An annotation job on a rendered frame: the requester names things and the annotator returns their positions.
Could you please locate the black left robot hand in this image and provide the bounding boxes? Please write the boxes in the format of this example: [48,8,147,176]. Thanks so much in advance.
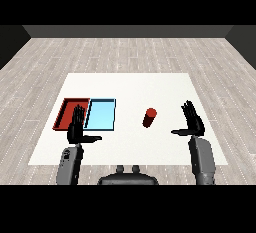
[66,104,103,145]

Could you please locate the light blue shallow open box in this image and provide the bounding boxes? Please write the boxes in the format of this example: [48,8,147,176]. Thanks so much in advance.
[83,98,117,132]

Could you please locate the red shallow open box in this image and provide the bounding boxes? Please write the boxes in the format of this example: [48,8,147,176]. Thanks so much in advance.
[52,97,91,132]

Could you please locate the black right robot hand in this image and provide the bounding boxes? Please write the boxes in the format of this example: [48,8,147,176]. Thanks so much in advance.
[170,100,206,138]

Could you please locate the red can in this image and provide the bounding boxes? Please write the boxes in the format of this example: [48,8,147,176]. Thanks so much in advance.
[142,107,158,129]

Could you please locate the dark grey robot body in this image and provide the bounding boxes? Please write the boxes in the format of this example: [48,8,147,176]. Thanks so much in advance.
[97,165,160,186]

